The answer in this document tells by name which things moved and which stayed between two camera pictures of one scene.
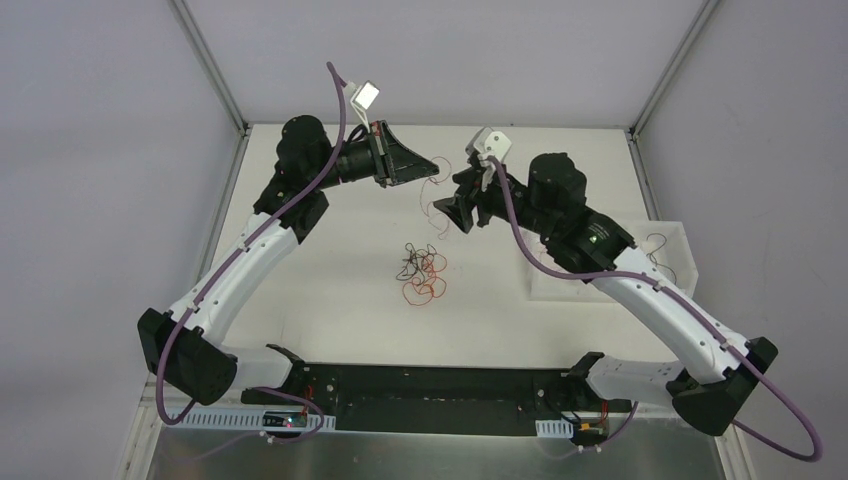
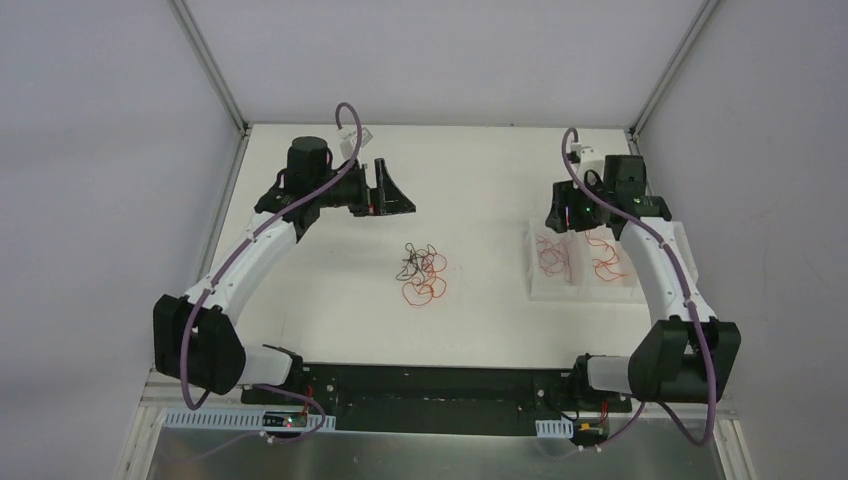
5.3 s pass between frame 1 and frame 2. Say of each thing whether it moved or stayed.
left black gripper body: moved
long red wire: moved
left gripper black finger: moved
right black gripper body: moved
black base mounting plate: stayed
